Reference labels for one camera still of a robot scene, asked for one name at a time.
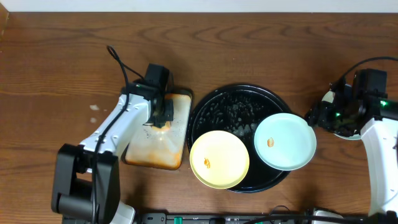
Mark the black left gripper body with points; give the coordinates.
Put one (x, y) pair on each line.
(162, 115)

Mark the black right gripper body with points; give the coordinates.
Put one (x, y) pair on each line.
(336, 119)

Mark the green and yellow sponge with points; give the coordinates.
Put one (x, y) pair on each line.
(161, 126)

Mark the mint green plate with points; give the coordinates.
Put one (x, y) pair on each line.
(329, 97)
(285, 141)

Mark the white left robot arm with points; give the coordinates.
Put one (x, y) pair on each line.
(86, 185)

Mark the rectangular soapy baking tray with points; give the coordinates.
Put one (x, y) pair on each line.
(162, 148)

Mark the round black tray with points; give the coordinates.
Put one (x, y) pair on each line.
(239, 109)

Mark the pale yellow plate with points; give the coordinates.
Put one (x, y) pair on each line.
(219, 159)

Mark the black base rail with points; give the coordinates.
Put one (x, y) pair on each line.
(171, 218)

